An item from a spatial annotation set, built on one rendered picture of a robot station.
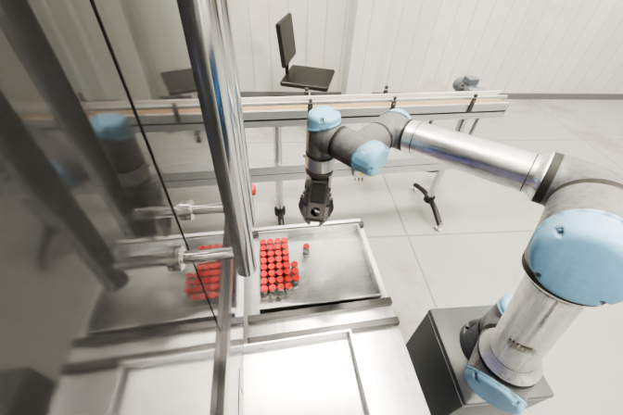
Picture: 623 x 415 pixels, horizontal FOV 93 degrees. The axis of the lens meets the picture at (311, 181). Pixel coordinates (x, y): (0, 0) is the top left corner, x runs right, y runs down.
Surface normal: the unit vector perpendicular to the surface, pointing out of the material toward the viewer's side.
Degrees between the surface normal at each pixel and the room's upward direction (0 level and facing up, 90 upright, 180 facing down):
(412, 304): 0
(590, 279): 83
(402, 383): 0
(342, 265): 0
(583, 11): 90
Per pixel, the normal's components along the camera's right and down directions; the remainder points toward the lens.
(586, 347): 0.04, -0.74
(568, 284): -0.66, 0.37
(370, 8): 0.08, 0.67
